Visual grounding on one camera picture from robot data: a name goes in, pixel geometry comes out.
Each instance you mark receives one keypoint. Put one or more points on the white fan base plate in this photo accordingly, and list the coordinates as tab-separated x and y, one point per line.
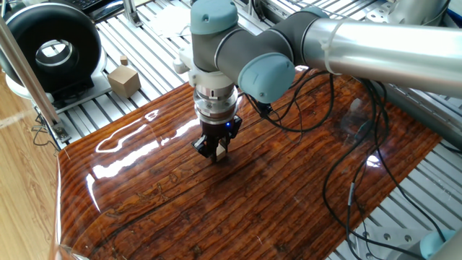
97	86

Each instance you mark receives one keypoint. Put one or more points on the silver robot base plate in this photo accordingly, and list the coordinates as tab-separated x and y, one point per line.
386	240

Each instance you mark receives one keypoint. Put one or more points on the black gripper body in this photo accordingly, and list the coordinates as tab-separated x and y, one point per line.
216	129

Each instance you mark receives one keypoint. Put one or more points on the black keyboard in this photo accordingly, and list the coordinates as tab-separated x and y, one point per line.
86	3

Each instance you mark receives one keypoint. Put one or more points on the short aluminium bracket post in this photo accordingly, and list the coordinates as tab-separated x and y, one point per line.
131	14

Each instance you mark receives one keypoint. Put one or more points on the black round duct fan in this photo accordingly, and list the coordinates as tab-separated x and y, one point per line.
21	39

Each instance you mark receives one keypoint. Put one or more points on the aluminium frame post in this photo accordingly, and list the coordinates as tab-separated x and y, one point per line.
32	83

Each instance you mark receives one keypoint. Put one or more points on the large wooden cube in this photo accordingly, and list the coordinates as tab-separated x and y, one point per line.
124	82

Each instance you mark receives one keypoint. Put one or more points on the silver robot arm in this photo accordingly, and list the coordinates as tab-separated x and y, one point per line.
390	54

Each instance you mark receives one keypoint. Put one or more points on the tiny wooden cube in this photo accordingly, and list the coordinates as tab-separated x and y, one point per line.
124	60

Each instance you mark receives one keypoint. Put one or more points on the silver perforated mount plate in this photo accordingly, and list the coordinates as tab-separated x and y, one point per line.
379	12

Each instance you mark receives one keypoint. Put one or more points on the glossy wood grain mat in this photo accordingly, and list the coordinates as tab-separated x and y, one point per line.
216	198

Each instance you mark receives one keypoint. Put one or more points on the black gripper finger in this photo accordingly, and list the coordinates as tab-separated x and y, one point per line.
204	145
224	142

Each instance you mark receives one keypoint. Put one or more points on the white cloth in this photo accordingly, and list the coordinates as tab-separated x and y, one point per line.
169	23

